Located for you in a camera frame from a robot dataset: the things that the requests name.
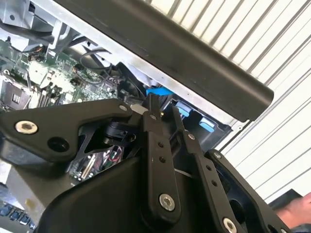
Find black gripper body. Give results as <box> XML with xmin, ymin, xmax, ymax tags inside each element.
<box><xmin>36</xmin><ymin>155</ymin><xmax>292</xmax><ymax>233</ymax></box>

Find light blue disk wire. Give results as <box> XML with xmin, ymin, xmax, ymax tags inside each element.
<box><xmin>145</xmin><ymin>86</ymin><xmax>175</xmax><ymax>97</ymax></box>

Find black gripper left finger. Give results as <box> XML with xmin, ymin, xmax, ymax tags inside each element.
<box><xmin>0</xmin><ymin>93</ymin><xmax>182</xmax><ymax>225</ymax></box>

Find person's hand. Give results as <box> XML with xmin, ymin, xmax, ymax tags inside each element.
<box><xmin>276</xmin><ymin>193</ymin><xmax>311</xmax><ymax>230</ymax></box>

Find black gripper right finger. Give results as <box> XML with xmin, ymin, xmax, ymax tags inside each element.
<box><xmin>170</xmin><ymin>106</ymin><xmax>292</xmax><ymax>233</ymax></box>

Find hard disk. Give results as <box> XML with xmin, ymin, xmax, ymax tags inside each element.
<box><xmin>170</xmin><ymin>97</ymin><xmax>232</xmax><ymax>147</ymax></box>

